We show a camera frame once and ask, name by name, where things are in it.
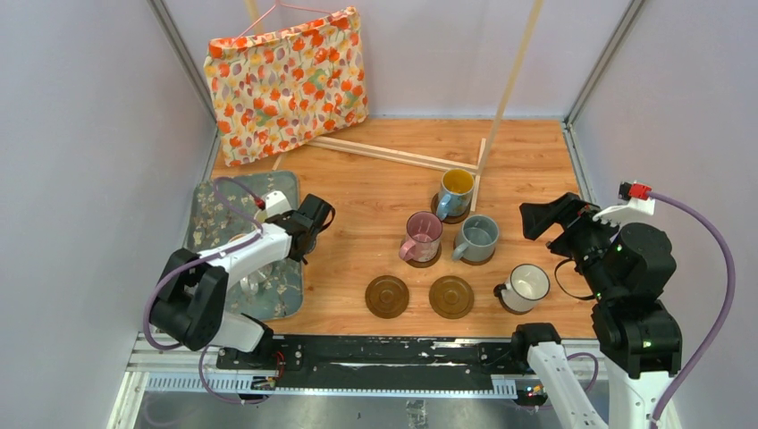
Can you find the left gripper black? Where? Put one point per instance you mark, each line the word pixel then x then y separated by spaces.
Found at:
pixel 289 214

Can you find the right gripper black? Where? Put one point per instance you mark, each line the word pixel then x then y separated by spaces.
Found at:
pixel 569 206

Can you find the white grey mug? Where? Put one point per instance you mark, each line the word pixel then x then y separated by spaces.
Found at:
pixel 525 287

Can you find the blue mug yellow inside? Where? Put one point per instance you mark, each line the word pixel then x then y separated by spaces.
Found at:
pixel 455 193

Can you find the pink mug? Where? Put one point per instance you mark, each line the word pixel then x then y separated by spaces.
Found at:
pixel 423 236

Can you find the small dark brown coaster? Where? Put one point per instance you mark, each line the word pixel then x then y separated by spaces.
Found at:
pixel 503 308

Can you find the white mug orange inside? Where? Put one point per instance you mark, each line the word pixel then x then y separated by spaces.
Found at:
pixel 254 281

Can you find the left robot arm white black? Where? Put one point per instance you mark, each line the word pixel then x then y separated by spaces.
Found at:
pixel 189 301

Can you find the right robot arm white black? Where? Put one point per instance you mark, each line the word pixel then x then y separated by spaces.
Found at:
pixel 626 263

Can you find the floral grey tray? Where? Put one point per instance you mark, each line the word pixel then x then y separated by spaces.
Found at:
pixel 211 224

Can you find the floral orange fabric bag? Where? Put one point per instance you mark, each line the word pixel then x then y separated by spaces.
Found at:
pixel 276 91

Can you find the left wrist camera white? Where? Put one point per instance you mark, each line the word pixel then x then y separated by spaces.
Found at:
pixel 275 203

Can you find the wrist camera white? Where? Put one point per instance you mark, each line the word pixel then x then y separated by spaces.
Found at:
pixel 633 211
pixel 275 203

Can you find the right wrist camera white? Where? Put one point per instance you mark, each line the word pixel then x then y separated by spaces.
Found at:
pixel 633 211

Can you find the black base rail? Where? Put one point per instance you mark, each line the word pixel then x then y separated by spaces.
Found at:
pixel 383 365

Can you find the pink wire hanger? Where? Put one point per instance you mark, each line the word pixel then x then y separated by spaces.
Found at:
pixel 279 10

